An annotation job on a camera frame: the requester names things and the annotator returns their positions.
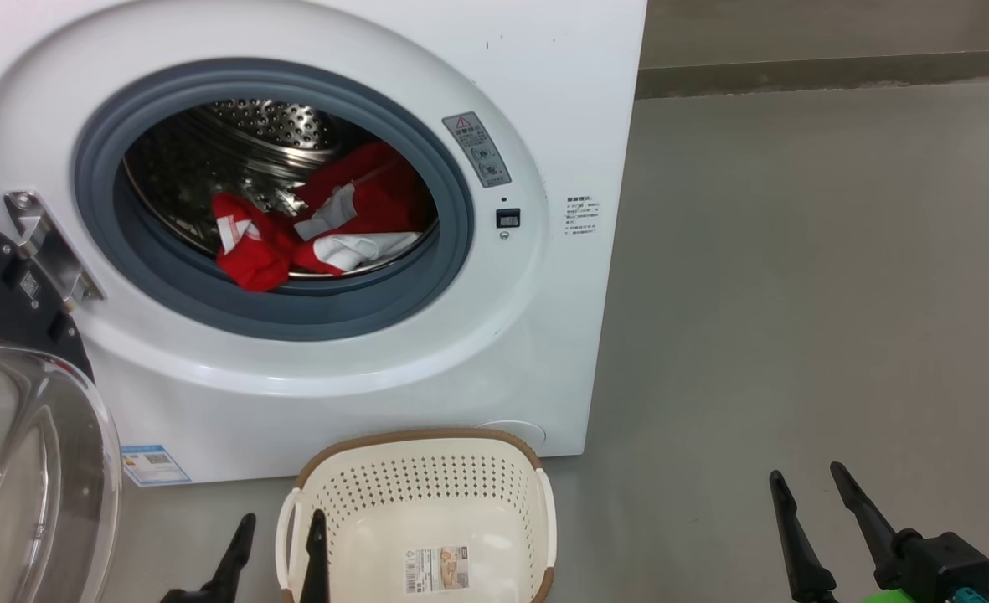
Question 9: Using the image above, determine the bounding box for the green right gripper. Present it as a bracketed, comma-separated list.
[769, 461, 909, 603]

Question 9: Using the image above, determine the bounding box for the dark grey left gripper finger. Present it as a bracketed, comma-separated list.
[300, 509, 330, 603]
[201, 513, 257, 603]

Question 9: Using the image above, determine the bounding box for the black round glass machine door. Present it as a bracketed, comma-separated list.
[0, 205, 122, 603]

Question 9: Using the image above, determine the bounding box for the red and white clothing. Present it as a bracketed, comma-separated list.
[211, 141, 436, 292]

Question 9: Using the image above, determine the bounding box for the cream perforated laundry basket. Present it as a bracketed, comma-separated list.
[275, 429, 558, 603]

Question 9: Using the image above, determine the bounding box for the paper label in basket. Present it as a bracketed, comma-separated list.
[404, 546, 470, 595]

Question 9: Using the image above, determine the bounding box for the white washing machine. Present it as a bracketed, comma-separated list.
[0, 0, 650, 488]

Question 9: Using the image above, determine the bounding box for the grey rubber door gasket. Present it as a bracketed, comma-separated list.
[73, 57, 476, 342]

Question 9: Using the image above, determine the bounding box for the metal door hinge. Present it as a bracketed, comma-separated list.
[4, 191, 106, 315]

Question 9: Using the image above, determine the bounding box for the blue energy label sticker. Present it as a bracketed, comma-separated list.
[120, 444, 192, 488]

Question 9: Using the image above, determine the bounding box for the round white filter cap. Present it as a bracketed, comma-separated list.
[476, 419, 547, 449]

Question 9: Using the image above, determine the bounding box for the small printed text sticker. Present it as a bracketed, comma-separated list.
[565, 197, 602, 240]

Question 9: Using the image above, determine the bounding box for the grey warning sticker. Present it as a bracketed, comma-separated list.
[442, 111, 512, 188]

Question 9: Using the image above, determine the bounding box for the grey wall baseboard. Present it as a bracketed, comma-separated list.
[635, 50, 989, 100]

